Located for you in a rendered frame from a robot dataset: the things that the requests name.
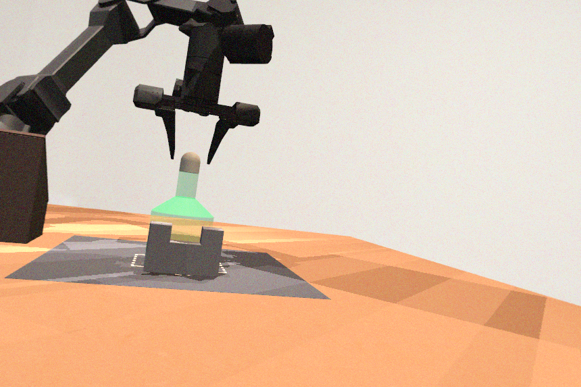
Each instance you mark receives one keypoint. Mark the green glass bottle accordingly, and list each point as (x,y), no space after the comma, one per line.
(185,213)

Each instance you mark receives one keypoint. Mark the grey posts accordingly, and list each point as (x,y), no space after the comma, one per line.
(158,243)

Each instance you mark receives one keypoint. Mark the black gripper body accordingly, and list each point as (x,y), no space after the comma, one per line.
(200,93)

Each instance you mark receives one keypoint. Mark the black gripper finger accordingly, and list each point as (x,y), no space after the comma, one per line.
(222,126)
(169,119)

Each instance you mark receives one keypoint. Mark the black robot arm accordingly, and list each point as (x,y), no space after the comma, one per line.
(34,103)

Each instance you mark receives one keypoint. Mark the grey flat mat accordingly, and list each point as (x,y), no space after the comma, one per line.
(109,261)

